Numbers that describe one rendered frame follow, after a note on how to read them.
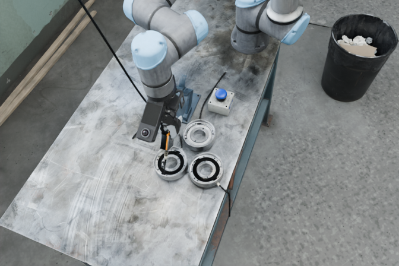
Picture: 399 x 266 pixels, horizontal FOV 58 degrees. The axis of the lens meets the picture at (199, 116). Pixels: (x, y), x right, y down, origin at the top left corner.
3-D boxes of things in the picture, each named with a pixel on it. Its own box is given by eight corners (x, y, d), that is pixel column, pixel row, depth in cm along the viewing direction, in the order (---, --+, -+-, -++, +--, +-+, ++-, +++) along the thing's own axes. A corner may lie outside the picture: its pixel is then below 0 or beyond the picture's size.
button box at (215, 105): (227, 116, 121) (227, 108, 117) (208, 110, 123) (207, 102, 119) (235, 98, 125) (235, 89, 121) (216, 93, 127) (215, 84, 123)
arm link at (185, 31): (176, -4, 85) (141, 21, 81) (211, 15, 80) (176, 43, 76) (180, 21, 91) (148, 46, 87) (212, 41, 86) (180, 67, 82)
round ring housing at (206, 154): (182, 171, 110) (181, 165, 107) (209, 152, 114) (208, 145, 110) (203, 196, 105) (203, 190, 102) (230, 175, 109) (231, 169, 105)
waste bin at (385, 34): (367, 113, 211) (395, 63, 176) (310, 98, 220) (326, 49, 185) (374, 72, 229) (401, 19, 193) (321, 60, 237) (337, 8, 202)
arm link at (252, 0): (248, 5, 137) (250, -26, 126) (277, 20, 131) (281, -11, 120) (228, 22, 132) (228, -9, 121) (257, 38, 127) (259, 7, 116)
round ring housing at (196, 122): (217, 152, 113) (216, 146, 110) (183, 154, 114) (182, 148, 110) (215, 124, 119) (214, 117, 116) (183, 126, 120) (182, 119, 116)
